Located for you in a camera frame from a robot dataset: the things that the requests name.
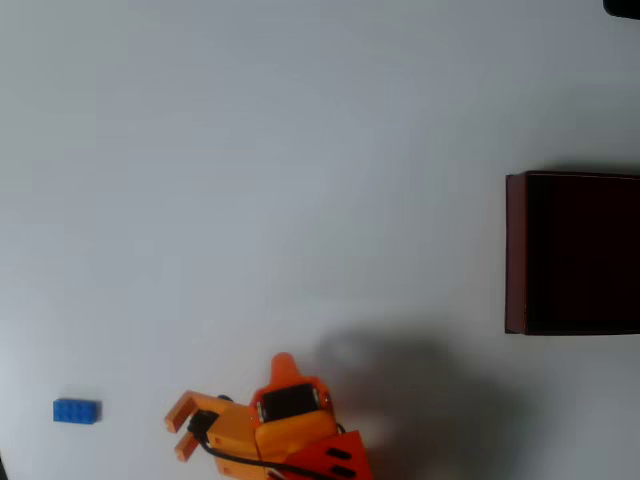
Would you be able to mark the dark red box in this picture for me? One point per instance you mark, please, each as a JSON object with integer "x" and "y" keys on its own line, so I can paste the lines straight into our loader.
{"x": 575, "y": 255}

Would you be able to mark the blue lego brick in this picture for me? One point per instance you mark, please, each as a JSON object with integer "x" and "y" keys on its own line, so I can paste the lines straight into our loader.
{"x": 76, "y": 411}

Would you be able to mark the black object at corner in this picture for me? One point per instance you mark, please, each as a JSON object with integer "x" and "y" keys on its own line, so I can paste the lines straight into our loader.
{"x": 622, "y": 7}

